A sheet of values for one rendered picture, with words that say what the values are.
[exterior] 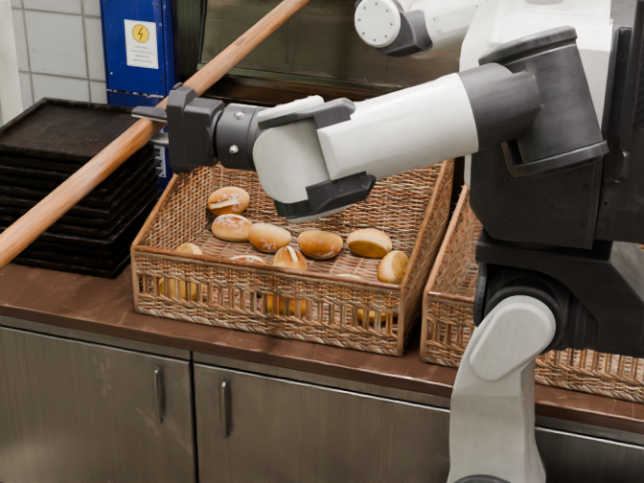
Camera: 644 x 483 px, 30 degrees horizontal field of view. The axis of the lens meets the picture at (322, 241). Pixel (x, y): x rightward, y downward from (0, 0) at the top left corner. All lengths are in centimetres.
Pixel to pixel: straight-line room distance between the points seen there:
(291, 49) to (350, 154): 135
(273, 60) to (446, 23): 88
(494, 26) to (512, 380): 51
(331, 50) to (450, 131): 132
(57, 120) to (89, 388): 59
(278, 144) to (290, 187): 5
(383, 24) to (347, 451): 91
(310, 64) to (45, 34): 65
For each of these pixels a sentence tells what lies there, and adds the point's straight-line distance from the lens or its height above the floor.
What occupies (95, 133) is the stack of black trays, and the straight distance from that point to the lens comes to 257.
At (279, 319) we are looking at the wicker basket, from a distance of 230.
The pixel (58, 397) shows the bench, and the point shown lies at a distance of 257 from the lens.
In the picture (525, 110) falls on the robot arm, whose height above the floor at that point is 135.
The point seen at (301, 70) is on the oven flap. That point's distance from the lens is 260.
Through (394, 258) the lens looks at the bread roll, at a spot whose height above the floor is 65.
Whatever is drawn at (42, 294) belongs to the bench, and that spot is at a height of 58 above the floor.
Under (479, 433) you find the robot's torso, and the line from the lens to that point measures 178.
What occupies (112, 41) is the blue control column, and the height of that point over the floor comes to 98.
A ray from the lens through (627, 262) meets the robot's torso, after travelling 165.
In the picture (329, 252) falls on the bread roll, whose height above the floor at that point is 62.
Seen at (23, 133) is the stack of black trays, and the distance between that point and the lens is 260.
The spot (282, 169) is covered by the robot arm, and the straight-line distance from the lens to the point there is 132.
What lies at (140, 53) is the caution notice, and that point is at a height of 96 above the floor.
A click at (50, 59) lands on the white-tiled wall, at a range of 288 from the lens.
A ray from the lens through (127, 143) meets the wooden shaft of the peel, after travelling 160.
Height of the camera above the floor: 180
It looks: 27 degrees down
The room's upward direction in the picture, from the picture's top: 1 degrees clockwise
